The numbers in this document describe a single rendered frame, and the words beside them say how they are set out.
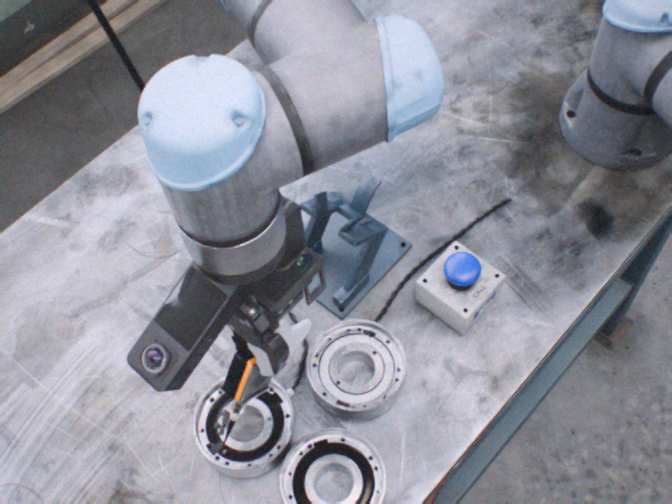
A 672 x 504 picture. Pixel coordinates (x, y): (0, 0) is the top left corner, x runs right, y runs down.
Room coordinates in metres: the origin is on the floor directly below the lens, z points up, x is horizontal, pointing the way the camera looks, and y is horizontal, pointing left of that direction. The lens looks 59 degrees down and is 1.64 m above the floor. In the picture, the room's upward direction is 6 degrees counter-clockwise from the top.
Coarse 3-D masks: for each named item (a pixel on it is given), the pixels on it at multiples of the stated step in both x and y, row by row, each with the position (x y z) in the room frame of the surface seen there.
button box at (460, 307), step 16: (432, 272) 0.44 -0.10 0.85; (496, 272) 0.44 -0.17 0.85; (416, 288) 0.43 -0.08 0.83; (432, 288) 0.42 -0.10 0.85; (448, 288) 0.42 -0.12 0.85; (464, 288) 0.42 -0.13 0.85; (480, 288) 0.42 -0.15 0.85; (496, 288) 0.42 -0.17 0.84; (432, 304) 0.42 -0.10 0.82; (448, 304) 0.40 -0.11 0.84; (464, 304) 0.40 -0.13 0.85; (480, 304) 0.40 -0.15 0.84; (448, 320) 0.40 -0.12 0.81; (464, 320) 0.38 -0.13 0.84
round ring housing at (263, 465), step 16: (272, 384) 0.33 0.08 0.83; (208, 400) 0.33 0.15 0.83; (256, 400) 0.32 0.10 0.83; (288, 400) 0.31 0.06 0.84; (240, 416) 0.31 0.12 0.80; (288, 432) 0.28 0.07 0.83; (240, 448) 0.27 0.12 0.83; (288, 448) 0.27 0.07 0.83; (224, 464) 0.25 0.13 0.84; (240, 464) 0.25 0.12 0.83; (256, 464) 0.25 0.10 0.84; (272, 464) 0.25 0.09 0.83
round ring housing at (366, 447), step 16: (320, 432) 0.28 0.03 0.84; (336, 432) 0.27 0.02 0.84; (352, 432) 0.27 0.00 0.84; (304, 448) 0.26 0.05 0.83; (368, 448) 0.26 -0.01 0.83; (288, 464) 0.25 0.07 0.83; (320, 464) 0.25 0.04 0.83; (336, 464) 0.25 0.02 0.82; (352, 464) 0.24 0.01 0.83; (288, 480) 0.23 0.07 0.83; (304, 480) 0.23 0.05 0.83; (352, 480) 0.23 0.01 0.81; (384, 480) 0.22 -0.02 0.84; (288, 496) 0.22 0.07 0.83; (352, 496) 0.21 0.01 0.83; (384, 496) 0.21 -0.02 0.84
